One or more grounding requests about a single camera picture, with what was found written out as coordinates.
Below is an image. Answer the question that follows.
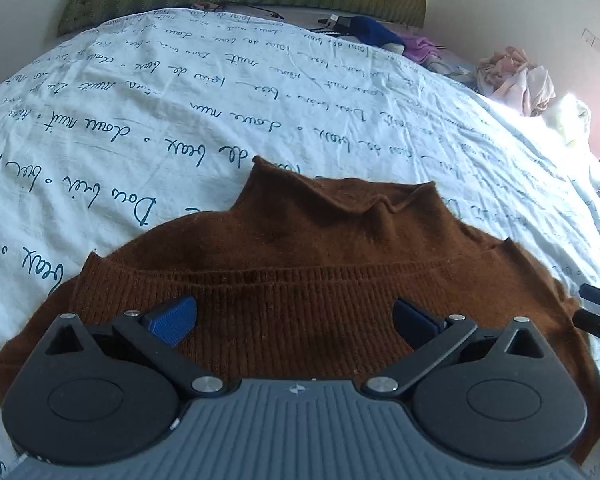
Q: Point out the charger plug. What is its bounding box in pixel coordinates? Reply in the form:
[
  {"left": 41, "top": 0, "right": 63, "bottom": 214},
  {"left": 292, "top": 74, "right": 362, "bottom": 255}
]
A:
[{"left": 317, "top": 14, "right": 351, "bottom": 31}]

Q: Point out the brown knit sweater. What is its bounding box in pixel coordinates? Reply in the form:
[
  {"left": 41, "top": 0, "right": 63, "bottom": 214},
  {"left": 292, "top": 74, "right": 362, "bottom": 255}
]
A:
[{"left": 0, "top": 156, "right": 600, "bottom": 466}]

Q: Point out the pale yellow cloth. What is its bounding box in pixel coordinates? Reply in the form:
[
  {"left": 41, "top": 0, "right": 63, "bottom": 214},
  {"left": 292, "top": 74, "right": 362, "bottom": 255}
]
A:
[{"left": 542, "top": 95, "right": 594, "bottom": 147}]

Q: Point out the grey blue cloth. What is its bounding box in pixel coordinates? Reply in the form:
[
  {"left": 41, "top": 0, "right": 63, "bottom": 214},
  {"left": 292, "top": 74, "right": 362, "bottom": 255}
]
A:
[{"left": 425, "top": 52, "right": 476, "bottom": 86}]

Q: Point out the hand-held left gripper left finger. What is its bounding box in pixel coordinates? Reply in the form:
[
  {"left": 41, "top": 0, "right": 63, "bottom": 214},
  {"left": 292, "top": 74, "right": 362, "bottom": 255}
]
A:
[{"left": 44, "top": 296, "right": 226, "bottom": 402}]

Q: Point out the dark blue cloth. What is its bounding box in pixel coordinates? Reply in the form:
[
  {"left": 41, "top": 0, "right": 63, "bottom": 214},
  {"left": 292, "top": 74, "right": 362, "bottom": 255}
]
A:
[{"left": 347, "top": 15, "right": 406, "bottom": 49}]

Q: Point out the black cable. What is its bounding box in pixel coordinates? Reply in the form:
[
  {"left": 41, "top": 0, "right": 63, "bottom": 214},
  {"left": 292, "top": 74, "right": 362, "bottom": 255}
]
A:
[{"left": 240, "top": 4, "right": 331, "bottom": 28}]

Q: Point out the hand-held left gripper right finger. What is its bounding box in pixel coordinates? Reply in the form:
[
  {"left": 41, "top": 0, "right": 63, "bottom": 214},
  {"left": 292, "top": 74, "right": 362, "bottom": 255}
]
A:
[{"left": 362, "top": 299, "right": 548, "bottom": 401}]

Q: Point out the pile of pink clothes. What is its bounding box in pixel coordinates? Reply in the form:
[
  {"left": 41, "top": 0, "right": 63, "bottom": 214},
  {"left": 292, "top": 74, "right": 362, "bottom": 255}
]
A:
[{"left": 476, "top": 46, "right": 556, "bottom": 117}]

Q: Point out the white script-printed bed sheet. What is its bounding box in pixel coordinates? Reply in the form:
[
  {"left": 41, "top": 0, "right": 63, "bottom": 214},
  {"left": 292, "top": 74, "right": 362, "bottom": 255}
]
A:
[{"left": 0, "top": 5, "right": 600, "bottom": 480}]

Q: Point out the purple cloth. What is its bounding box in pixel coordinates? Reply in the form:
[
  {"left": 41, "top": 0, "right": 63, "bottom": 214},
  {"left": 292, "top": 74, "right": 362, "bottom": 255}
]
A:
[{"left": 395, "top": 32, "right": 443, "bottom": 62}]

